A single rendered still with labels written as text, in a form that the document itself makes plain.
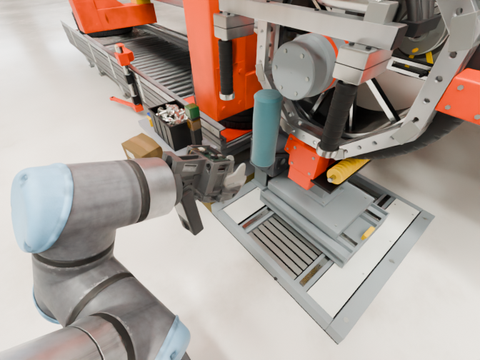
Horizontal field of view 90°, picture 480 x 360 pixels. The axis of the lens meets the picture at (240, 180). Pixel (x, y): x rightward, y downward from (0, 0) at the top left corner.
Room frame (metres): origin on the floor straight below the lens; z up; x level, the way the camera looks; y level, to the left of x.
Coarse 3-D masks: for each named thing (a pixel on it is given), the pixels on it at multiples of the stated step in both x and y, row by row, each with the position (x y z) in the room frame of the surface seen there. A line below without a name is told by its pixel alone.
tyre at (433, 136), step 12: (432, 120) 0.52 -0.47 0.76; (444, 120) 0.50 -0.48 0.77; (456, 120) 0.49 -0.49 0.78; (432, 132) 0.51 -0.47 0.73; (444, 132) 0.50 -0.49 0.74; (408, 144) 0.53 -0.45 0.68; (420, 144) 0.52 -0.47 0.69; (360, 156) 0.61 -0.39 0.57; (372, 156) 0.59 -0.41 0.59; (384, 156) 0.56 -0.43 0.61
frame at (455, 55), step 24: (456, 0) 0.51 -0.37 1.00; (264, 24) 0.85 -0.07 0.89; (456, 24) 0.49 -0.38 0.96; (264, 48) 0.85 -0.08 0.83; (456, 48) 0.48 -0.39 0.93; (264, 72) 0.85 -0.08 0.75; (432, 72) 0.49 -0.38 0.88; (456, 72) 0.47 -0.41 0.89; (432, 96) 0.47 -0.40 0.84; (288, 120) 0.75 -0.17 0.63; (408, 120) 0.49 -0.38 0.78; (312, 144) 0.66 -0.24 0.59; (360, 144) 0.55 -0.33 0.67; (384, 144) 0.50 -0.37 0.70
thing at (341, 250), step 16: (272, 192) 0.85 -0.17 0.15; (272, 208) 0.78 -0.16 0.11; (288, 208) 0.75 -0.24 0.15; (368, 208) 0.75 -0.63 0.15; (304, 224) 0.64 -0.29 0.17; (352, 224) 0.65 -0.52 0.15; (368, 224) 0.65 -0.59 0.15; (320, 240) 0.56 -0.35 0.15; (336, 240) 0.56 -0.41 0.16; (352, 240) 0.55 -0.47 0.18; (336, 256) 0.50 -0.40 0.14; (352, 256) 0.52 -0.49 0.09
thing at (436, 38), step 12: (396, 0) 1.09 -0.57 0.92; (444, 24) 0.91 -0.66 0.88; (432, 36) 0.92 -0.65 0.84; (444, 36) 0.92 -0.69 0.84; (396, 48) 1.04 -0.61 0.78; (408, 48) 0.97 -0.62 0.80; (420, 48) 0.94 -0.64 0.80; (432, 48) 0.91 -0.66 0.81; (420, 60) 0.96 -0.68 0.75; (396, 72) 1.01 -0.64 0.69
